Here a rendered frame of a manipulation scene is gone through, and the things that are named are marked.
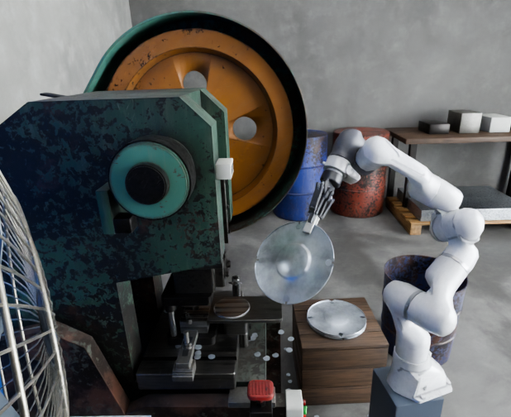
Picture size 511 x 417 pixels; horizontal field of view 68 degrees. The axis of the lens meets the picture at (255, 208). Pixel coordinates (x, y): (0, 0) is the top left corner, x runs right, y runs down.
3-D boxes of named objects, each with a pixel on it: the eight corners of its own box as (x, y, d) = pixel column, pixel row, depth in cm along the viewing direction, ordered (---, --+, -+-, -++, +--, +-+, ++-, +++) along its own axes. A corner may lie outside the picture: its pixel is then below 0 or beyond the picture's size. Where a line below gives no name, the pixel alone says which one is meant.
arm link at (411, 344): (392, 327, 148) (398, 271, 139) (435, 355, 133) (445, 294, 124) (372, 337, 142) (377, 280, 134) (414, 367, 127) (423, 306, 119)
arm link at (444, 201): (490, 194, 133) (460, 205, 149) (444, 173, 133) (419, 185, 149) (475, 244, 129) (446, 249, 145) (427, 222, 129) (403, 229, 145)
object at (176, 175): (222, 155, 146) (219, 107, 140) (189, 222, 84) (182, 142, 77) (177, 156, 146) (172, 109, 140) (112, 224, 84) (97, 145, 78)
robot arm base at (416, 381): (430, 358, 150) (434, 329, 145) (461, 396, 133) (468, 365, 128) (377, 366, 147) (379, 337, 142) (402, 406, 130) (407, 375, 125)
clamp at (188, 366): (202, 342, 126) (199, 316, 123) (193, 381, 110) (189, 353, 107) (183, 342, 126) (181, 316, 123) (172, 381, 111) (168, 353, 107)
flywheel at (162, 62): (216, -10, 144) (86, 109, 161) (208, -22, 125) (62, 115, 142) (323, 140, 163) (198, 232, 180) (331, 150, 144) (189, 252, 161)
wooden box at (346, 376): (360, 347, 221) (364, 296, 208) (383, 401, 185) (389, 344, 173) (292, 351, 220) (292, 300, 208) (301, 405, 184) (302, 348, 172)
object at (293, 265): (328, 309, 114) (327, 308, 114) (248, 299, 130) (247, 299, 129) (339, 221, 125) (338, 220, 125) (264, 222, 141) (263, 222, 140)
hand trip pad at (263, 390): (274, 400, 106) (273, 378, 103) (274, 418, 100) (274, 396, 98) (249, 400, 106) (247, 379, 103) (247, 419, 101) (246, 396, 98)
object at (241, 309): (281, 325, 142) (281, 294, 137) (283, 352, 129) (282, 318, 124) (215, 325, 143) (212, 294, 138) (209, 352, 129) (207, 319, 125)
